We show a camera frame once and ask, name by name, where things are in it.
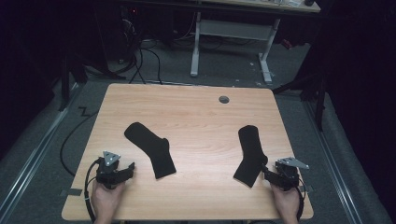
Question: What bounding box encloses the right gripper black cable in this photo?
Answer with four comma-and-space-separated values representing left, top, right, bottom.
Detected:
294, 183, 308, 222

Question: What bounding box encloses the black floor cable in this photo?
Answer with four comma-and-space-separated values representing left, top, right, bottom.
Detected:
60, 106, 100, 177

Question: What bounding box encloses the black cable bundle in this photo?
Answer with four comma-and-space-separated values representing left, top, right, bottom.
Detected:
116, 38, 163, 86

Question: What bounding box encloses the white-legged wooden desk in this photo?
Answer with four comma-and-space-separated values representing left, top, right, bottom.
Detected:
190, 0, 321, 84

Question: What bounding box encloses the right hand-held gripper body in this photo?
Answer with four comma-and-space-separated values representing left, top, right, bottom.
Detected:
274, 157, 310, 191

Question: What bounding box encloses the dark computer tower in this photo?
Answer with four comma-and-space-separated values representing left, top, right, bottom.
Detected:
120, 6, 143, 63

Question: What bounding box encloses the black sock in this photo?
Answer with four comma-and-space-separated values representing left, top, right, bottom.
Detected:
123, 121, 177, 180
233, 124, 269, 189

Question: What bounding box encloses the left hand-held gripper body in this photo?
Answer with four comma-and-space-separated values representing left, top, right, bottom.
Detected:
95, 150, 125, 189

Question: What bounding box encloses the person's left hand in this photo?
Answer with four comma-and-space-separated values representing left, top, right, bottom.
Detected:
92, 180, 125, 224

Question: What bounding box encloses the person's right hand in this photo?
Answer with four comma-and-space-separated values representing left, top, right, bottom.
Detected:
270, 184, 301, 224

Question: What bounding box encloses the black metal stand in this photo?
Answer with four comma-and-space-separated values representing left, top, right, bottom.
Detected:
272, 69, 329, 132
58, 55, 89, 112

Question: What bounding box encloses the metal floor rail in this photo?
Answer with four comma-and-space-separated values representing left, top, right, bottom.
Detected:
303, 99, 364, 224
0, 83, 79, 218

